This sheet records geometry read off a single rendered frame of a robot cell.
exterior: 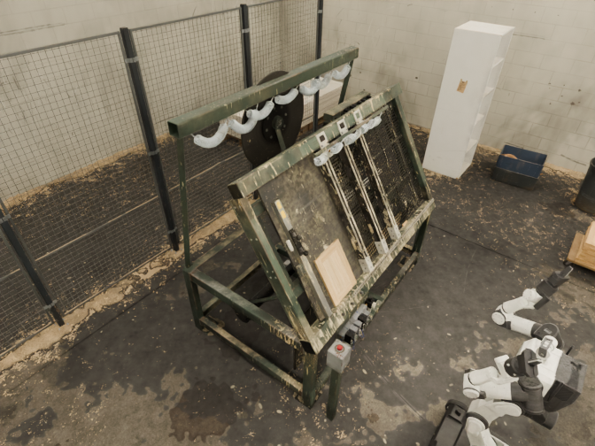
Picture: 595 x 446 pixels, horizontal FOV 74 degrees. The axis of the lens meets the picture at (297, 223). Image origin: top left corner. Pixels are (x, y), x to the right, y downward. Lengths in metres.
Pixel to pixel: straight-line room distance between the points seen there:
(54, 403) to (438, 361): 3.32
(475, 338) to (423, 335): 0.50
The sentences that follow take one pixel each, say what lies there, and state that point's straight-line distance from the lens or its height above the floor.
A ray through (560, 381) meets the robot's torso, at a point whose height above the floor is 1.37.
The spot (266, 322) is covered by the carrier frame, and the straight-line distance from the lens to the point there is 3.08.
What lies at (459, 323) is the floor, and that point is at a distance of 4.39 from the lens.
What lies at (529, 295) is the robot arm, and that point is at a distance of 2.65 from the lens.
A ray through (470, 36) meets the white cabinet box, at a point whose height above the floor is 1.98.
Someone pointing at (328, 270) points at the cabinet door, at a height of 1.12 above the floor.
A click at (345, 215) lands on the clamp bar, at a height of 1.37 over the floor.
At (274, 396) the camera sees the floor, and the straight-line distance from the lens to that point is 3.65.
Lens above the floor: 3.22
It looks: 38 degrees down
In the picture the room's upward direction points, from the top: 1 degrees clockwise
